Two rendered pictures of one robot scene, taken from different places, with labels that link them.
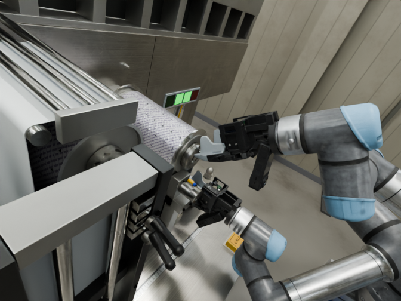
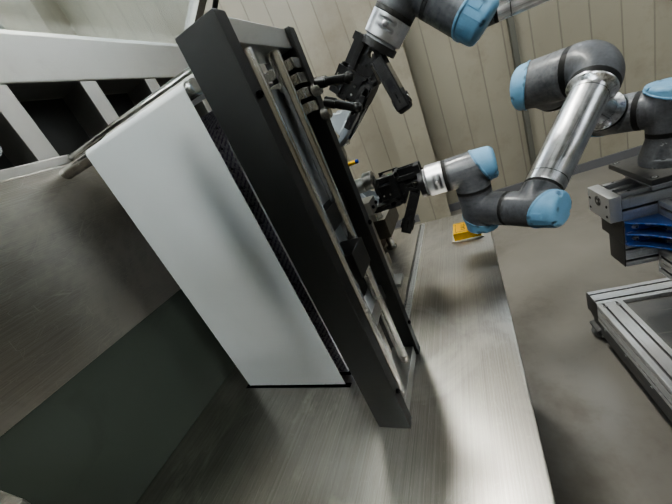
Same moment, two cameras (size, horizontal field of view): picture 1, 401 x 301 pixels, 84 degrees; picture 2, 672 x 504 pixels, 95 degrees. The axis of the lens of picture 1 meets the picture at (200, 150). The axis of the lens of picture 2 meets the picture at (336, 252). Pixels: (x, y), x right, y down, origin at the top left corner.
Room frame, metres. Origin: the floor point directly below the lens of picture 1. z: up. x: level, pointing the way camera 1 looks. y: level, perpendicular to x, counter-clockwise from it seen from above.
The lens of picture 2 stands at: (-0.28, 0.05, 1.32)
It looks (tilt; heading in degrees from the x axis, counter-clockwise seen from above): 21 degrees down; 5
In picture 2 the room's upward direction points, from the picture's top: 25 degrees counter-clockwise
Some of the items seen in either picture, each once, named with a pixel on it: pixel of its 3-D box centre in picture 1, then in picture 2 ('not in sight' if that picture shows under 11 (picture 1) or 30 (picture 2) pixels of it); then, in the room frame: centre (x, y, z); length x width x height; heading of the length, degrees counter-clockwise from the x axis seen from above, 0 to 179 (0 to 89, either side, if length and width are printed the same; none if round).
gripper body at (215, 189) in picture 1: (218, 201); (401, 186); (0.49, -0.11, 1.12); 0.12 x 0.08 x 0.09; 66
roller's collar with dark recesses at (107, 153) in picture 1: (116, 172); not in sight; (0.25, 0.11, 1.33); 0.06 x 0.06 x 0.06; 66
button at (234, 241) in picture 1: (237, 243); (466, 229); (0.53, -0.25, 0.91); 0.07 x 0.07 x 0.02; 66
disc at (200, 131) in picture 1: (188, 153); not in sight; (0.48, 0.03, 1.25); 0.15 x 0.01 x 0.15; 156
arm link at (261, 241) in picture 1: (262, 239); (469, 169); (0.42, -0.25, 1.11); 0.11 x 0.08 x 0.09; 66
